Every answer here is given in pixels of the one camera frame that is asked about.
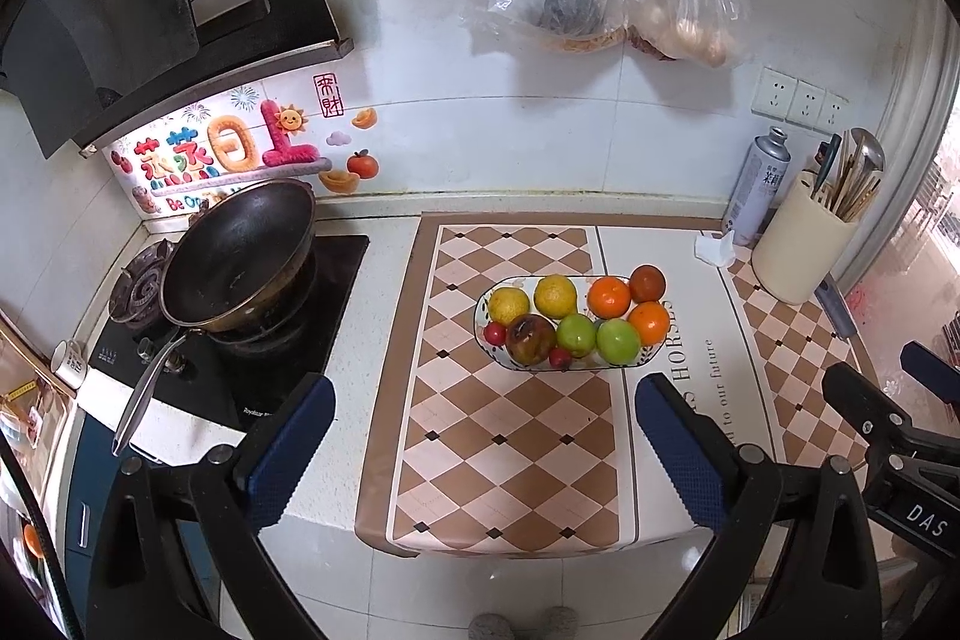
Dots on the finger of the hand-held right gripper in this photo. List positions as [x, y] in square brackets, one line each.
[934, 374]
[862, 400]

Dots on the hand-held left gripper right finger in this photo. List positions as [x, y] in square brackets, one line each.
[682, 452]

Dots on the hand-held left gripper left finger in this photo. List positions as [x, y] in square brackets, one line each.
[292, 452]

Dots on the large green apple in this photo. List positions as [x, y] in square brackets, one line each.
[617, 341]

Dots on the small green apple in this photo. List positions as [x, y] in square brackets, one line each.
[576, 334]

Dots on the dark orange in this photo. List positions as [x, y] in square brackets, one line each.
[647, 282]

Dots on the large brown-yellow fruit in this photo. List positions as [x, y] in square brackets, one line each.
[530, 338]

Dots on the yellow-green orange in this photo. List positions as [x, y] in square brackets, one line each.
[555, 296]

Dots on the red cherry tomato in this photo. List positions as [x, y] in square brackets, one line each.
[495, 333]
[559, 357]

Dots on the oval floral plate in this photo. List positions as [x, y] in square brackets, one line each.
[484, 310]

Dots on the grey kitchen knife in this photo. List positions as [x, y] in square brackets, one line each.
[834, 310]

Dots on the black glass gas stove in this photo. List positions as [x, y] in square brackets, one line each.
[300, 355]

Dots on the small bright orange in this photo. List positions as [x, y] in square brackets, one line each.
[649, 322]

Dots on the cream utensil holder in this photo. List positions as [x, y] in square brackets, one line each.
[799, 250]

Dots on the checkered brown counter mat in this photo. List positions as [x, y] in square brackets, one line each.
[517, 460]

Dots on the bundle of wooden chopsticks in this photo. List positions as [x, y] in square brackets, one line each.
[851, 190]

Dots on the crumpled white tissue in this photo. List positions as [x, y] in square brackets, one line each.
[714, 248]

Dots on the black wok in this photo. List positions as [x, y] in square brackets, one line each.
[240, 250]

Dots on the grey fuzzy slipper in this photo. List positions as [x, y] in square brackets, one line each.
[490, 627]
[559, 623]

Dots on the blue cabinet door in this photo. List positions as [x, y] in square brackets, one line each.
[81, 527]

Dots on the gas burner grate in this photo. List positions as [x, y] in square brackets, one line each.
[139, 287]

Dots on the yellow lemon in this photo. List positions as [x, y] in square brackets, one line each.
[510, 304]

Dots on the metal ladle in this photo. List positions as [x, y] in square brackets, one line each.
[868, 149]

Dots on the silver spray can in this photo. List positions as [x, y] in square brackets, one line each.
[754, 190]

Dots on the white cup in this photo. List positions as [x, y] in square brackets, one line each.
[69, 364]

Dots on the black range hood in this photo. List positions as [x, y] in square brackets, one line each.
[90, 10]

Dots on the white wall socket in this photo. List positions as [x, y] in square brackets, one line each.
[831, 112]
[774, 94]
[808, 103]

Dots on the colourful wall sticker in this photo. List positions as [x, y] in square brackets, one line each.
[240, 149]

